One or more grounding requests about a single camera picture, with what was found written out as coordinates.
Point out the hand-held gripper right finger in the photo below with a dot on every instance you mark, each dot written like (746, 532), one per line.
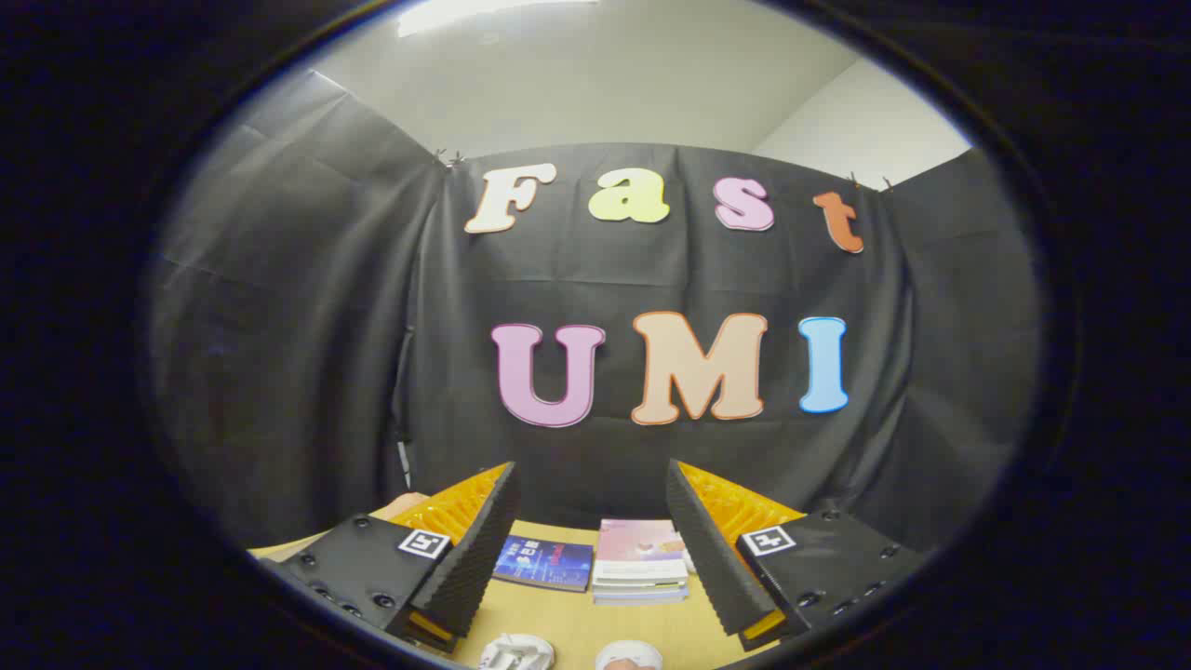
(707, 558)

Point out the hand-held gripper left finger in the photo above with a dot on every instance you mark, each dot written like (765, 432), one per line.
(475, 558)

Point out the white canvas shoe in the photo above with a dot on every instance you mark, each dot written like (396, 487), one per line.
(516, 653)
(629, 656)

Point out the white book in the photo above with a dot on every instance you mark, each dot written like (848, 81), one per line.
(640, 574)

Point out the blue cover book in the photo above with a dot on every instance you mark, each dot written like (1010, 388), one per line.
(544, 564)

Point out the pink cover book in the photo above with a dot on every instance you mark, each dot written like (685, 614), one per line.
(637, 540)

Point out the pale blue book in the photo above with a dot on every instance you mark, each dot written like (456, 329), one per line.
(642, 596)

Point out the peach fuzzy oval sponge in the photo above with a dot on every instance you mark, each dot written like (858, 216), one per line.
(402, 508)

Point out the black backdrop cloth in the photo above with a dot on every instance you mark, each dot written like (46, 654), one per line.
(326, 326)

